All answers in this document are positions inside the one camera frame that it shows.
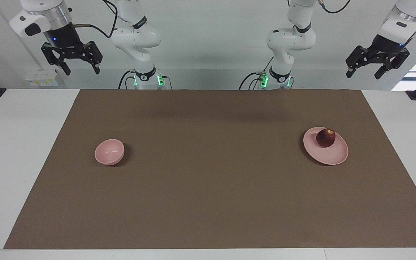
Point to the pink plate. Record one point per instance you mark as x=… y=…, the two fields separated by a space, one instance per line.
x=329 y=155

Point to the brown table mat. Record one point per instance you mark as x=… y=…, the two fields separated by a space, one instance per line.
x=208 y=198

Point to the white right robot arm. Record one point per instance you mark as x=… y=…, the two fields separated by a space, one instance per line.
x=139 y=36

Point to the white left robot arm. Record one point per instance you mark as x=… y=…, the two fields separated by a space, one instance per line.
x=291 y=39

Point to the white wall socket box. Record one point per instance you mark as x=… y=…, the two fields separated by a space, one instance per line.
x=42 y=80

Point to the pink bowl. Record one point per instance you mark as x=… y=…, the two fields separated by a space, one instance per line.
x=108 y=153

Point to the dark red apple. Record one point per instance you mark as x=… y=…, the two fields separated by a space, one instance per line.
x=325 y=138

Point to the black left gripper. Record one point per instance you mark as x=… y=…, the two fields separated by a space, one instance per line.
x=386 y=45

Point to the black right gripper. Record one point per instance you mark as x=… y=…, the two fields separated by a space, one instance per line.
x=63 y=38

